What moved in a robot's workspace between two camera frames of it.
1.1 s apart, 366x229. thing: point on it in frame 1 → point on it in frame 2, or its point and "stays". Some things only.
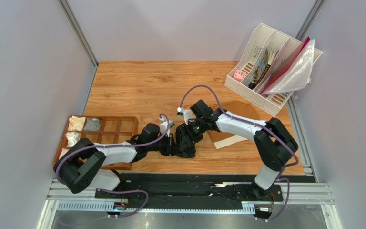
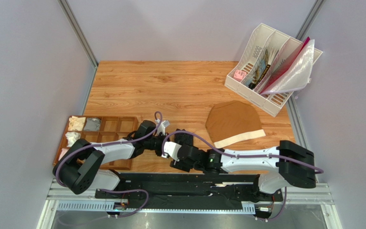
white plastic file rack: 269,51 stays
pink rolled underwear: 64,151 stays
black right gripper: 197,127 → 179,161
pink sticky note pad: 239,75 stays
